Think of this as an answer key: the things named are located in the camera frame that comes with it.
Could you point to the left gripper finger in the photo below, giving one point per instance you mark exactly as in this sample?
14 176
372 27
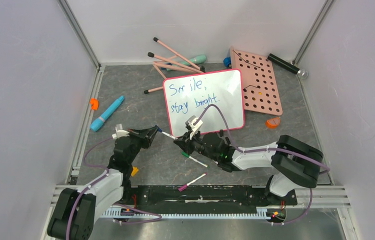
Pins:
147 140
143 132

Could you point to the pink perforated board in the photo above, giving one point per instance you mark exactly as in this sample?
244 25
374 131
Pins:
259 87

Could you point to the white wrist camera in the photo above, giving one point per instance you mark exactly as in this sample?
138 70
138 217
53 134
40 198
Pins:
119 132
193 125

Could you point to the green marker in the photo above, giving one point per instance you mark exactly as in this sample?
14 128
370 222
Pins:
194 159

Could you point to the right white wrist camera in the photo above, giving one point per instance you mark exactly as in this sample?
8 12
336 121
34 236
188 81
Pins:
193 125

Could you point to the pink folding stand legs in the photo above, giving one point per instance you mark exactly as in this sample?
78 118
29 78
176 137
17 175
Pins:
163 63

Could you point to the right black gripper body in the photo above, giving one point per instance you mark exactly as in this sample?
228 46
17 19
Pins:
192 143

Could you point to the large blue marker toy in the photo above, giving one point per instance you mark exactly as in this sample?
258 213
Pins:
99 122

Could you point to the pink framed whiteboard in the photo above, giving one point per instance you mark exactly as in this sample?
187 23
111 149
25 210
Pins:
216 97

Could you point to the mint green tube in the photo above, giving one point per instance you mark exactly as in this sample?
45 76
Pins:
200 59

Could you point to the orange clip left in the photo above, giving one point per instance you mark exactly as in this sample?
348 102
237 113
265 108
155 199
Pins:
94 104

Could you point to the blue toy car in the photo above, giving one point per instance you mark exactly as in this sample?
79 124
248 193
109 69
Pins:
227 62

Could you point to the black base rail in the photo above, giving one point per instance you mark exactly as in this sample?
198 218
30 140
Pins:
204 199

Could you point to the orange cap right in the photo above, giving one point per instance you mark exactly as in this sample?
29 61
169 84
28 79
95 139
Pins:
273 122

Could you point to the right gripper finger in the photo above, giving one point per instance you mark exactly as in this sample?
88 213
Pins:
186 145
185 137

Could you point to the purple marker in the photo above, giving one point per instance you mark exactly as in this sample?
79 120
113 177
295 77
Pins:
185 186

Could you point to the black flashlight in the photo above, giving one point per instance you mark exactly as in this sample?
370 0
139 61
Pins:
301 73

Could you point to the yellow orange block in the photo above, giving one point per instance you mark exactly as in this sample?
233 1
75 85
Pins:
135 170

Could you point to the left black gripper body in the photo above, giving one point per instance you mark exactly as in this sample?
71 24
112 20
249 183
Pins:
136 142

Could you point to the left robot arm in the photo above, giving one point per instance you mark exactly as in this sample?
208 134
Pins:
77 210

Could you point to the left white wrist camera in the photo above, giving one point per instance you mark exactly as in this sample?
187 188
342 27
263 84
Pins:
119 132

